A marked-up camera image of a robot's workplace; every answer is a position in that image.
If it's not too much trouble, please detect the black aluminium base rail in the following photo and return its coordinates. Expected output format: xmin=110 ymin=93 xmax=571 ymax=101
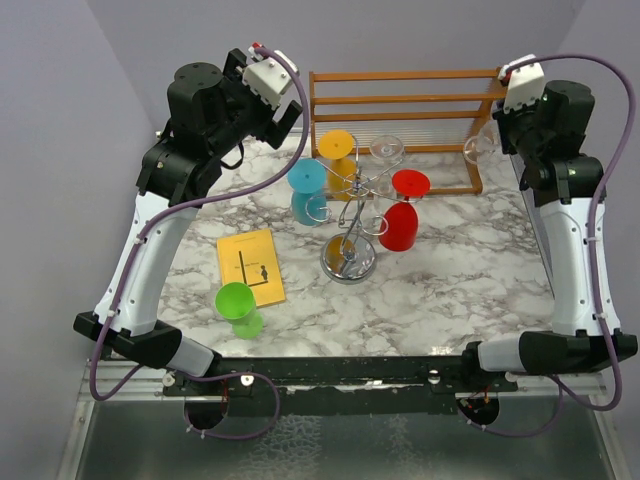
xmin=79 ymin=355 xmax=606 ymax=416

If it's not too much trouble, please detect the green plastic wine glass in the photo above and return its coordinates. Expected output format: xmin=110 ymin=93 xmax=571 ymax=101
xmin=215 ymin=282 xmax=263 ymax=339

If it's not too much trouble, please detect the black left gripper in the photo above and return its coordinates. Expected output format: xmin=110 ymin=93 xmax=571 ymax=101
xmin=207 ymin=49 xmax=300 ymax=157

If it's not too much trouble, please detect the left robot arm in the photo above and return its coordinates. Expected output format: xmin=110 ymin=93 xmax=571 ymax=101
xmin=73 ymin=43 xmax=310 ymax=395

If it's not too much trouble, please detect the yellow plastic wine glass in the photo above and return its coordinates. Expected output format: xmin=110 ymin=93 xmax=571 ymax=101
xmin=318 ymin=130 xmax=356 ymax=201

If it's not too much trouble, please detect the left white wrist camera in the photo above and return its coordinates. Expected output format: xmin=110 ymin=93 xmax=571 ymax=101
xmin=242 ymin=42 xmax=293 ymax=110

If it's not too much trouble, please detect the clear wine glass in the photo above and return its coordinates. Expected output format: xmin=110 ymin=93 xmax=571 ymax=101
xmin=463 ymin=120 xmax=501 ymax=166
xmin=369 ymin=135 xmax=405 ymax=198

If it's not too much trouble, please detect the red plastic wine glass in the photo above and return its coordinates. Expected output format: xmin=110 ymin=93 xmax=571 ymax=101
xmin=379 ymin=169 xmax=431 ymax=252

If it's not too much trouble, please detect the yellow book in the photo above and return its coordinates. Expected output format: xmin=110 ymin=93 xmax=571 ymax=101
xmin=216 ymin=229 xmax=286 ymax=307

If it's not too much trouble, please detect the wooden slatted rack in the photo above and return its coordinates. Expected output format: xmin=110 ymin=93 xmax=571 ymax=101
xmin=308 ymin=66 xmax=511 ymax=201

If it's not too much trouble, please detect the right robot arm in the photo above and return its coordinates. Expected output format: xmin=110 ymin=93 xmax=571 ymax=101
xmin=459 ymin=75 xmax=638 ymax=391

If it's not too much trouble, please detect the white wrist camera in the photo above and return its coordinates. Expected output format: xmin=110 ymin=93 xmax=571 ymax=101
xmin=498 ymin=54 xmax=545 ymax=113
xmin=242 ymin=42 xmax=293 ymax=110

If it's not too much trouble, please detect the blue plastic wine glass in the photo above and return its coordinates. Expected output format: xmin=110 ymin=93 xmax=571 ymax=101
xmin=287 ymin=158 xmax=330 ymax=226

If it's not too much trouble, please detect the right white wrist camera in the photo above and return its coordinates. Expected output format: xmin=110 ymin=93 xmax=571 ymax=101
xmin=498 ymin=54 xmax=545 ymax=113

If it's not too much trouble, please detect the chrome wine glass rack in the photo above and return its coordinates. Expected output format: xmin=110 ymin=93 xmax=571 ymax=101
xmin=316 ymin=137 xmax=384 ymax=285

